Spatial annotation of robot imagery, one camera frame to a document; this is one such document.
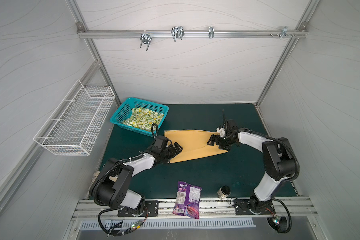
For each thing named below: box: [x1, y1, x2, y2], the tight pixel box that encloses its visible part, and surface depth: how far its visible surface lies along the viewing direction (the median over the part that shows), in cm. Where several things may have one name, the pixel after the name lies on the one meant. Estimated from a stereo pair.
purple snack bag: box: [172, 181, 203, 220], surface depth 76 cm
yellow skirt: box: [164, 129, 228, 164], surface depth 100 cm
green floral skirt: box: [121, 107, 164, 131], surface depth 109 cm
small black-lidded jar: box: [217, 185, 231, 200], surface depth 72 cm
